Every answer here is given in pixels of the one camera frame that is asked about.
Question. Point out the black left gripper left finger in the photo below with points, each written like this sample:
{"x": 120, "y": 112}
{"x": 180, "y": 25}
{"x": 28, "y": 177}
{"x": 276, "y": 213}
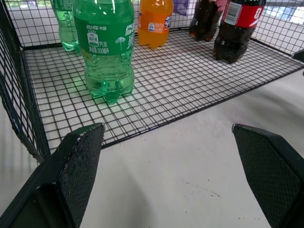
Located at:
{"x": 71, "y": 178}

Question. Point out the purple snack package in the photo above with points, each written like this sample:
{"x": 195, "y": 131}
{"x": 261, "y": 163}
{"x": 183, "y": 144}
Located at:
{"x": 183, "y": 7}

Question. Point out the orange Fanta soda bottle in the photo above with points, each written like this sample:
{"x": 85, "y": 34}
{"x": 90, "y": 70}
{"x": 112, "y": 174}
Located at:
{"x": 154, "y": 23}

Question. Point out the green Sprite soda bottle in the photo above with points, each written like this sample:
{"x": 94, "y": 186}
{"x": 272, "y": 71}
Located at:
{"x": 107, "y": 52}
{"x": 67, "y": 28}

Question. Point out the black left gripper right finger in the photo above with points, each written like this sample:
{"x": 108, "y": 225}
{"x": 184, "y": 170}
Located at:
{"x": 268, "y": 175}

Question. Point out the red label cola bottle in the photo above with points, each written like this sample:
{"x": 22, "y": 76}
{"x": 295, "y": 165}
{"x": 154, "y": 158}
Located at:
{"x": 205, "y": 21}
{"x": 237, "y": 31}

